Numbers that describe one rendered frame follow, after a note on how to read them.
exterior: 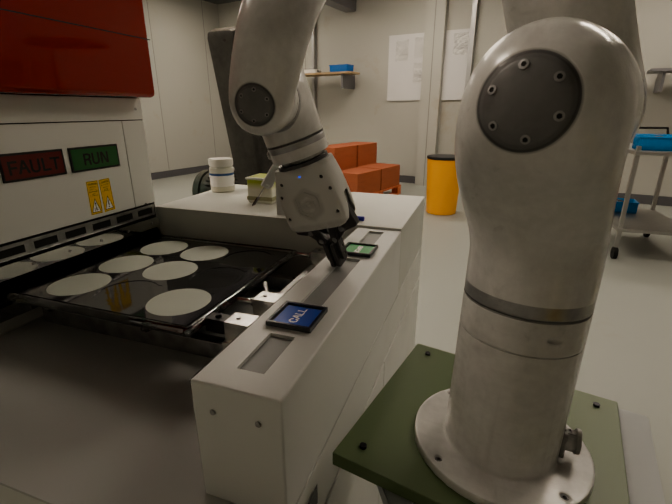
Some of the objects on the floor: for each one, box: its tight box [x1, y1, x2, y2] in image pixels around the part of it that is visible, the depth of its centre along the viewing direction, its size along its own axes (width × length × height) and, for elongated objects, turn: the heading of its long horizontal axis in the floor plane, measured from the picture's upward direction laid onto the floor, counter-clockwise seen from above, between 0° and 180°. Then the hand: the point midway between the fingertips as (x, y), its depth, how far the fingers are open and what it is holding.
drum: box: [426, 154, 459, 215], centre depth 496 cm, size 43×43×68 cm
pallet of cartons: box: [324, 142, 401, 195], centre depth 579 cm, size 88×128×73 cm
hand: (336, 252), depth 65 cm, fingers closed
